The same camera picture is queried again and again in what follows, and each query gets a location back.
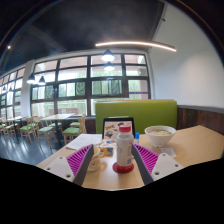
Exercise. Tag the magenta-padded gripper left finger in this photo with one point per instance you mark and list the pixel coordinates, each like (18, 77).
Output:
(60, 166)

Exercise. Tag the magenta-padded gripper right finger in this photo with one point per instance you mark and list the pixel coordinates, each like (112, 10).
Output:
(163, 166)

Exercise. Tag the red-capped clear drink bottle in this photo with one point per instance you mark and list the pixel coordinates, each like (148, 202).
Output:
(124, 150)

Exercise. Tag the white bowl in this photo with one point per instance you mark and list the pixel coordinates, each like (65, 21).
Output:
(160, 138)

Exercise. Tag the white paper sheet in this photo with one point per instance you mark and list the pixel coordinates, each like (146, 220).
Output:
(83, 140)

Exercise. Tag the small blue-capped bottle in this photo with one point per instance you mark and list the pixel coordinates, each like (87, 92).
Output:
(137, 138)

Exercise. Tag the flat round red coaster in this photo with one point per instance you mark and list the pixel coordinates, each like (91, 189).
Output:
(123, 170)

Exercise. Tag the wooden chairs with green seats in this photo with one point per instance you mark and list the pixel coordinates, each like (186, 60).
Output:
(45, 129)

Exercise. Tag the wooden dining table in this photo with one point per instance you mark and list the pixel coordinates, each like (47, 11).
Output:
(57, 117)
(15, 119)

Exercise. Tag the black-framed tablet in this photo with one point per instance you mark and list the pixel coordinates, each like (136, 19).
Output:
(110, 128)

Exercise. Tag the curved linear ceiling light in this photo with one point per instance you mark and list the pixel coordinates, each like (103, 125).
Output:
(136, 43)

